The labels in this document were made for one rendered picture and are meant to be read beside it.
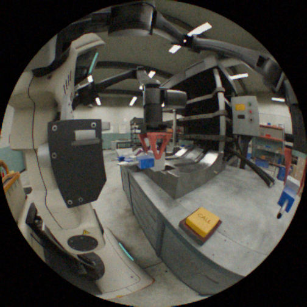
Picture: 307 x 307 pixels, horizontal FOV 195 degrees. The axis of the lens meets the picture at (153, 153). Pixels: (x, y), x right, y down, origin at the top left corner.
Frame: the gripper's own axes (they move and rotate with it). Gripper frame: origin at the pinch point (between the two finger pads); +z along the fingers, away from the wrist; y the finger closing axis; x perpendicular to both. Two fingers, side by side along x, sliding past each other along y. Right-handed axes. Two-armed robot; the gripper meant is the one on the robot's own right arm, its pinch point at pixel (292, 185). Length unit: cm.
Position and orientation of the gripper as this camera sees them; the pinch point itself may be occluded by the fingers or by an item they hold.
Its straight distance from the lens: 27.4
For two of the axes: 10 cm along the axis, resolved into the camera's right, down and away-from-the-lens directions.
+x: -10.0, 0.2, 0.0
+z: 0.2, 9.8, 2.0
